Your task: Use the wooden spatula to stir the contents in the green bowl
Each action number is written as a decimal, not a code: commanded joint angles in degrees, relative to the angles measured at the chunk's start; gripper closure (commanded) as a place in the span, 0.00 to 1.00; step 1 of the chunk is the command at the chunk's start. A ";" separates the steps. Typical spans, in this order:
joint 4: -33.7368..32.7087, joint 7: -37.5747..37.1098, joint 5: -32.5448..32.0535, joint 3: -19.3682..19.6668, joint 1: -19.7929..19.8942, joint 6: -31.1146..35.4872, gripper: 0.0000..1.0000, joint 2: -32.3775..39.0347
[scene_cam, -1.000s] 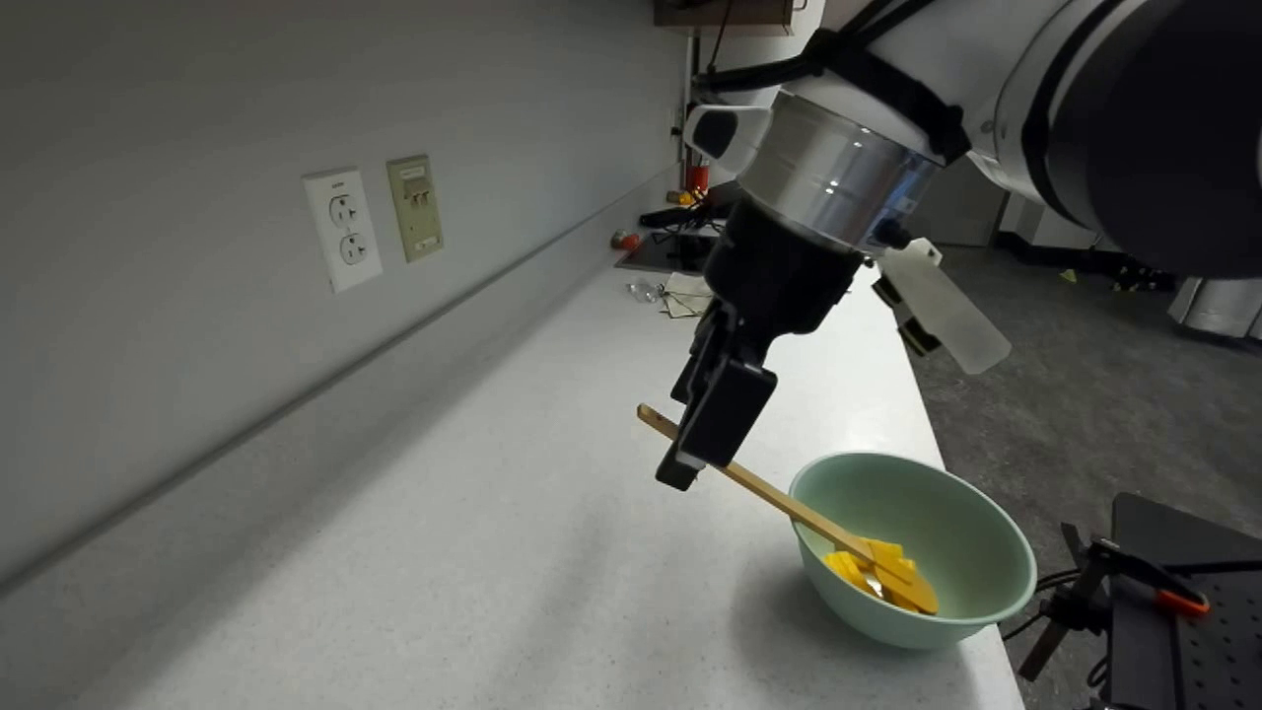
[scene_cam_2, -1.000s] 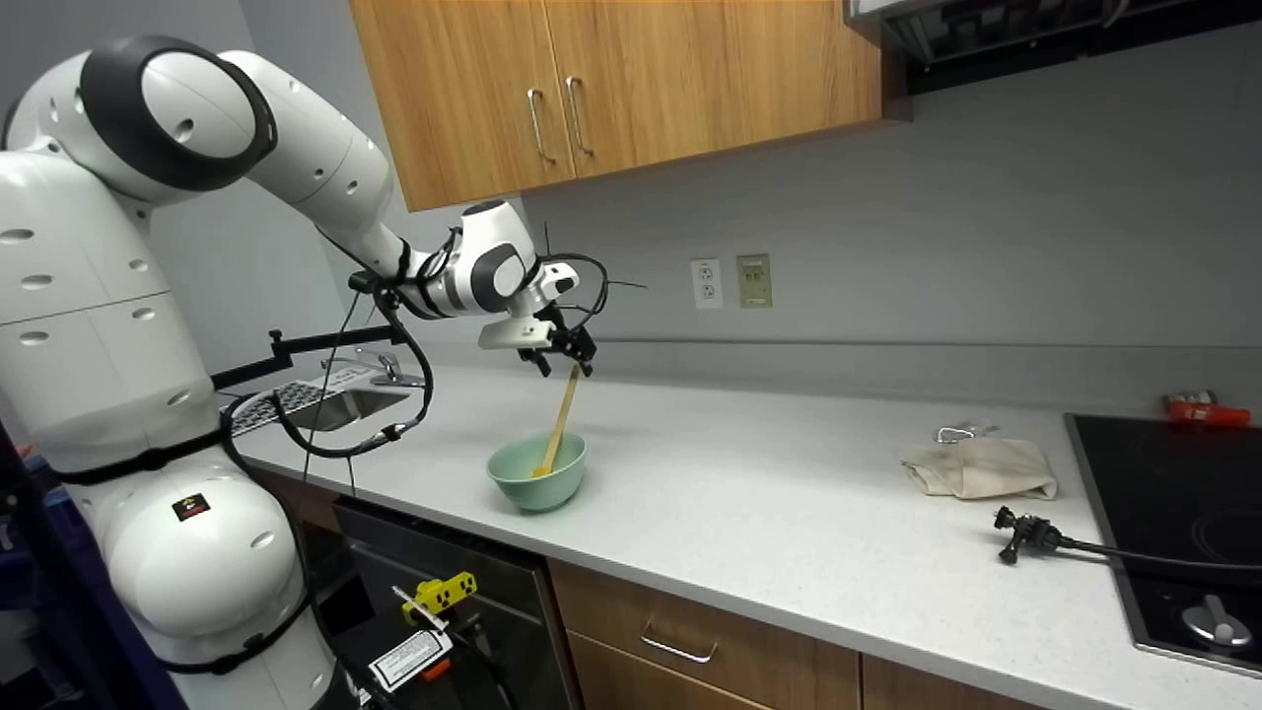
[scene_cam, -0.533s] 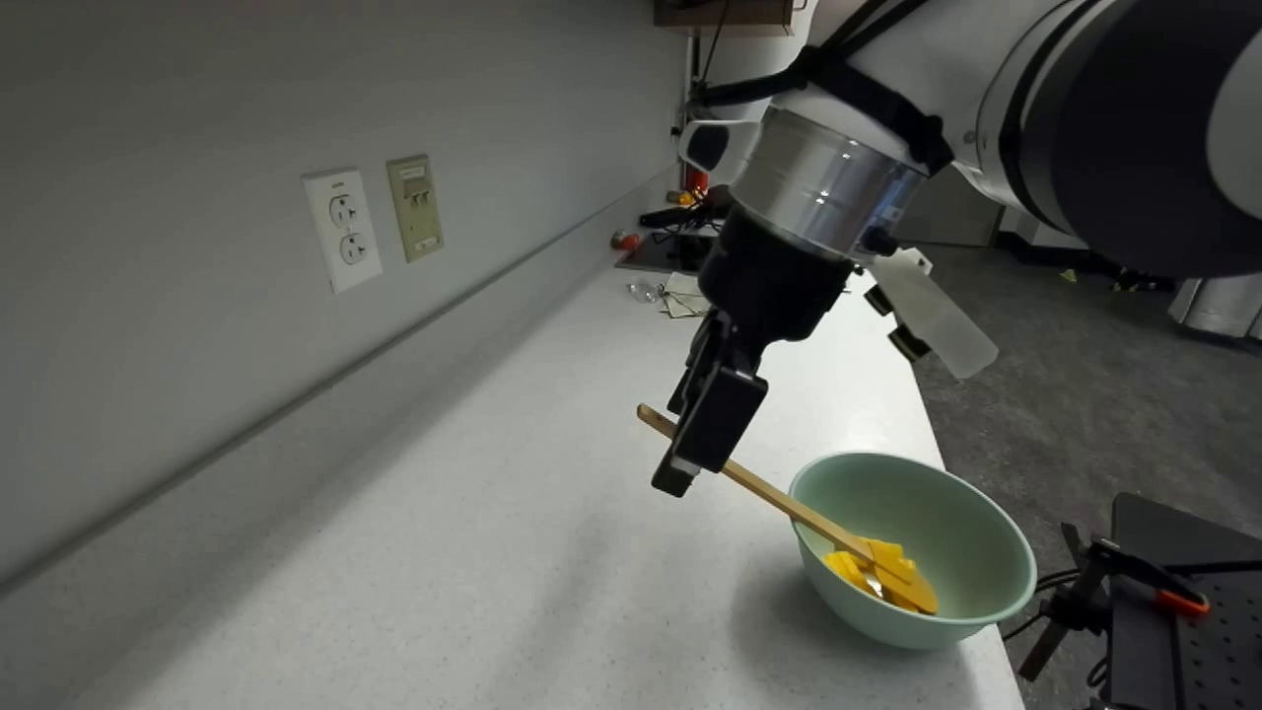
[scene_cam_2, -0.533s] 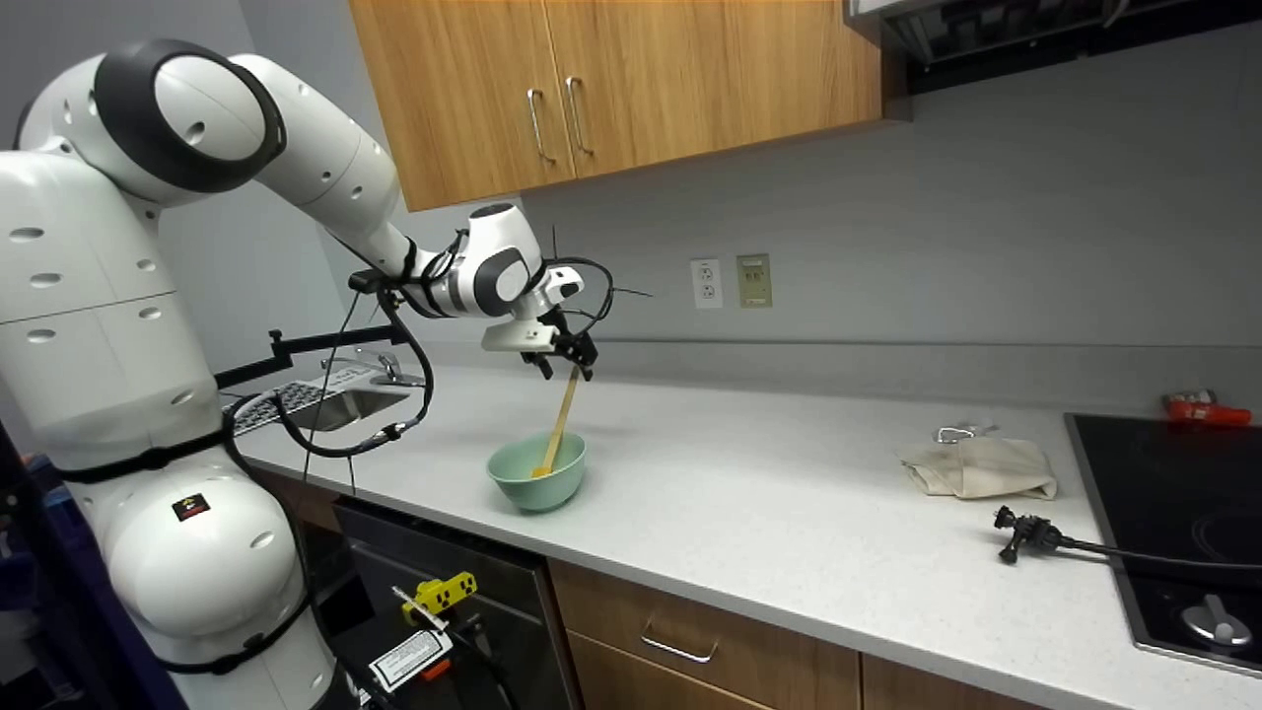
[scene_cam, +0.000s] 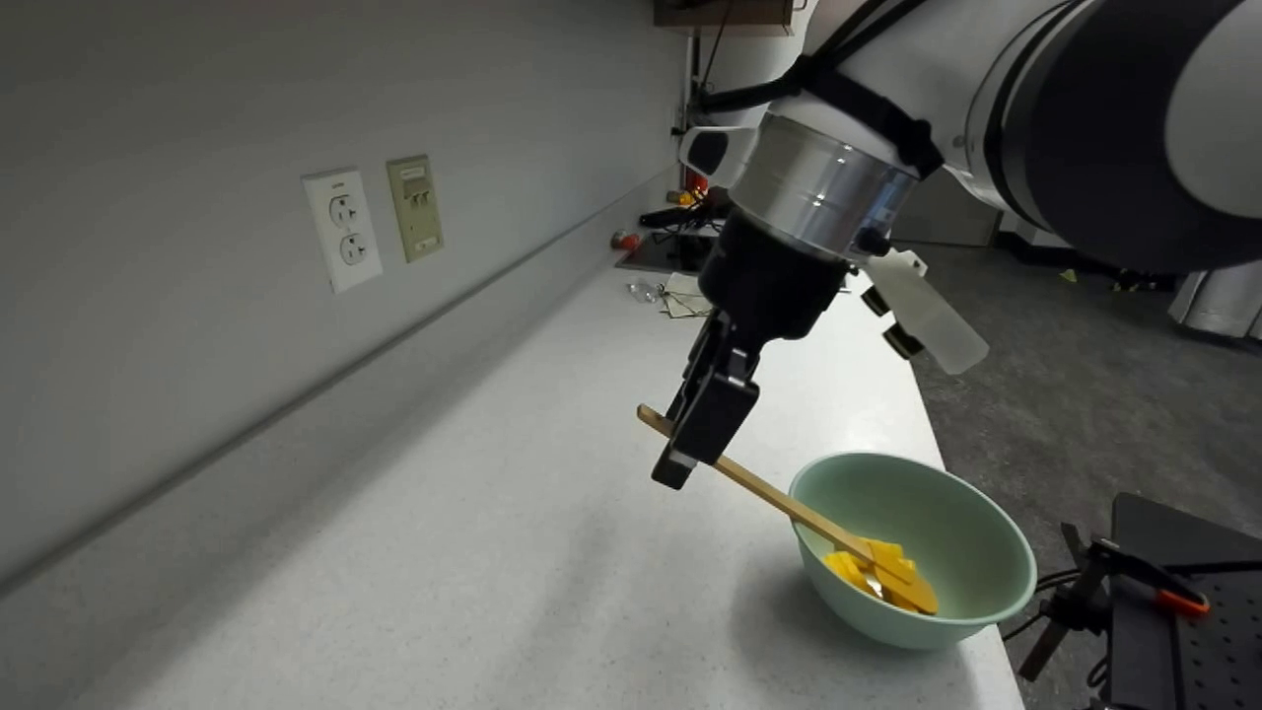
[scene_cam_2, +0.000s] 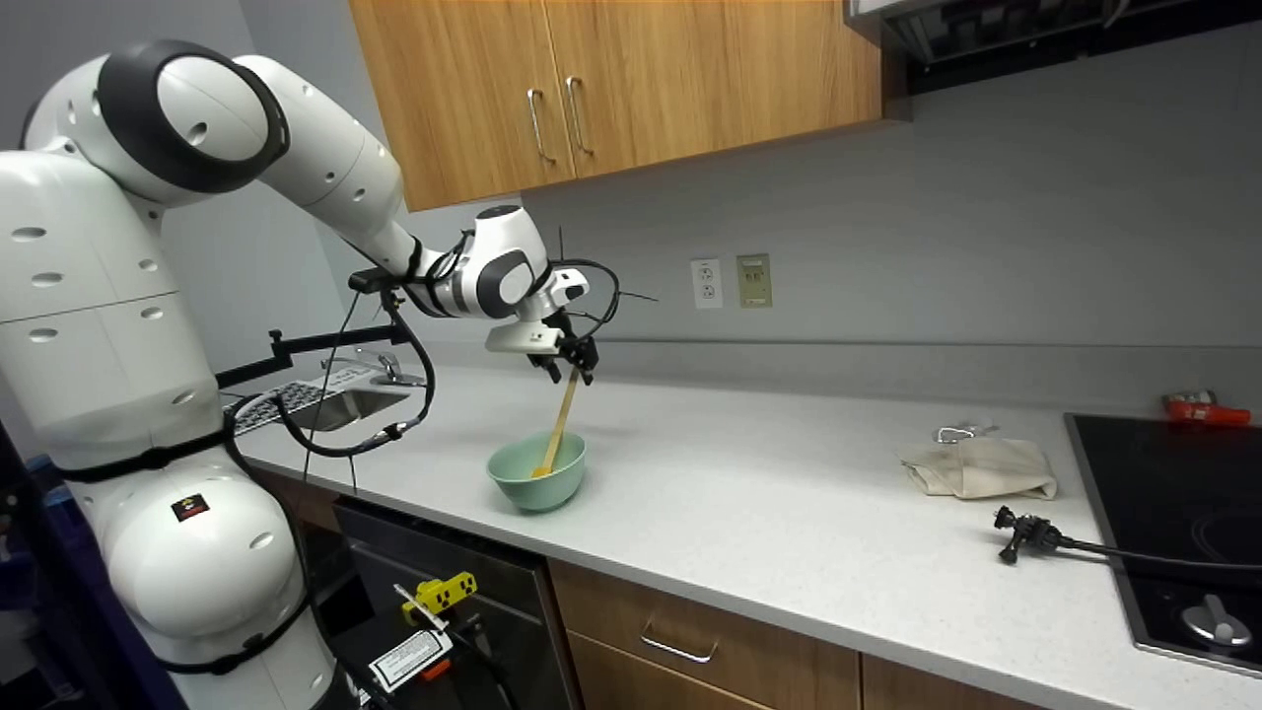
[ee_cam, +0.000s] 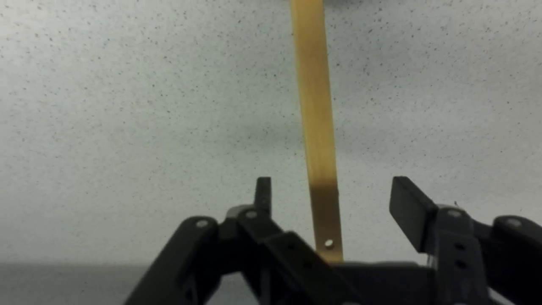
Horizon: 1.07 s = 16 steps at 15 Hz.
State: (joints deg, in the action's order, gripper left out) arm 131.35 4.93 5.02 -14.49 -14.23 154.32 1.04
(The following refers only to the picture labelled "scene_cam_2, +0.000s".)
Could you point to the dark blue robot stand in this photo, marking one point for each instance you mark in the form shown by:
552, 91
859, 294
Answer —
53, 592

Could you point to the black range hood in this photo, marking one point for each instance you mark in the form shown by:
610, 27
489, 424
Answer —
1049, 35

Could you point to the beige wall switch plate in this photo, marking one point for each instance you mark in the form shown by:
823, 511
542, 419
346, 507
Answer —
755, 283

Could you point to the wooden spatula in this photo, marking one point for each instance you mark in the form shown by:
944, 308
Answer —
560, 419

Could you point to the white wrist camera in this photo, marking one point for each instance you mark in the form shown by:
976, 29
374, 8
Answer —
518, 340

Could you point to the white rectangular device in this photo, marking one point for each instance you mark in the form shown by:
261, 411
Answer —
408, 659

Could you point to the mint green bowl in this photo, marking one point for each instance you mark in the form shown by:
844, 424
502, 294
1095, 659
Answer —
558, 490

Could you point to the wooden wall cabinet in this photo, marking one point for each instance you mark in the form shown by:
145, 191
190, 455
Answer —
631, 82

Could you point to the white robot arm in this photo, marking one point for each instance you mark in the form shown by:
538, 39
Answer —
133, 328

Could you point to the wooden base cabinet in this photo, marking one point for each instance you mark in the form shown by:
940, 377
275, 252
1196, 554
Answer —
790, 663

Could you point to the beige cloth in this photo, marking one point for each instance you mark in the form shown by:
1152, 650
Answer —
987, 467

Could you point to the white wall power outlet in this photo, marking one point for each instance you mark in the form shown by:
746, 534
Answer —
707, 283

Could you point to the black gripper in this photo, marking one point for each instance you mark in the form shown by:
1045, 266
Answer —
560, 332

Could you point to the yellow device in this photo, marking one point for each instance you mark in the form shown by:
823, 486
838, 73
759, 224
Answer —
446, 592

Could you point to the small red object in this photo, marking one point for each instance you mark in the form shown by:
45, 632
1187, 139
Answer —
1203, 411

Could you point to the steel sink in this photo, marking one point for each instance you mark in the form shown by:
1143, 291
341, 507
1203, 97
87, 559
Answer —
341, 409

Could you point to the black dishwasher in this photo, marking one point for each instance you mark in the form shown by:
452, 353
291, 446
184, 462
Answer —
395, 554

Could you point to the black mounting rod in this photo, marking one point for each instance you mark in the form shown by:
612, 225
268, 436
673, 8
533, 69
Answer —
318, 346

